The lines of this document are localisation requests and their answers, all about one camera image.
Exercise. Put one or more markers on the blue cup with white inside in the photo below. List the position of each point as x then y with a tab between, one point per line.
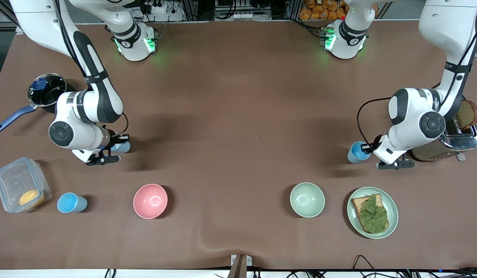
124	147

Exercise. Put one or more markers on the blue plastic cup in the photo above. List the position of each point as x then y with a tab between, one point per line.
70	203
353	155

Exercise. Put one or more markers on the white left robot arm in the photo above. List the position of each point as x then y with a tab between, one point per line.
416	116

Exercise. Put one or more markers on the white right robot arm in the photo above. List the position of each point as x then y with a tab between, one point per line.
87	112

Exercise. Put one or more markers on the brown bread slice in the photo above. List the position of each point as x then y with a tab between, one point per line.
357	202

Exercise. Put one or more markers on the pale green plate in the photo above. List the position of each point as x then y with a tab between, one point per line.
392	210

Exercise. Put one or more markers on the green lettuce leaf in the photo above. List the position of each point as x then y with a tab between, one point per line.
373	216

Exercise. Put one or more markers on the pink bowl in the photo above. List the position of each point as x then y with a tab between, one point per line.
150	201

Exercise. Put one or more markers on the orange round food piece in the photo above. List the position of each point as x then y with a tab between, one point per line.
31	198

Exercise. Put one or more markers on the beige chrome toaster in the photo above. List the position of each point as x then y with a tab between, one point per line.
460	141

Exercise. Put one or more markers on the glass lid with blue knob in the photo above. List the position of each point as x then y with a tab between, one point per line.
49	90

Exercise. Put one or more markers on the clear plastic food container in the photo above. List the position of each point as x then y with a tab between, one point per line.
14	181

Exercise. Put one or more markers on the pale green bowl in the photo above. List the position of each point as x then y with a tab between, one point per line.
307	200

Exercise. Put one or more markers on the dark toast slice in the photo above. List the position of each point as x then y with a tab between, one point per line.
467	114

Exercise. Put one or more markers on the white power strip with plugs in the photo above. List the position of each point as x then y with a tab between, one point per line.
161	9

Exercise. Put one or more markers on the bag of orange buns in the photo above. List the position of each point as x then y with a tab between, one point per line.
323	11

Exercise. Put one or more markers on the long white power strip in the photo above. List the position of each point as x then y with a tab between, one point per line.
234	16

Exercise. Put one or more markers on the metal table clamp bracket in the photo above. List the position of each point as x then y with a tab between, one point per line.
241	264

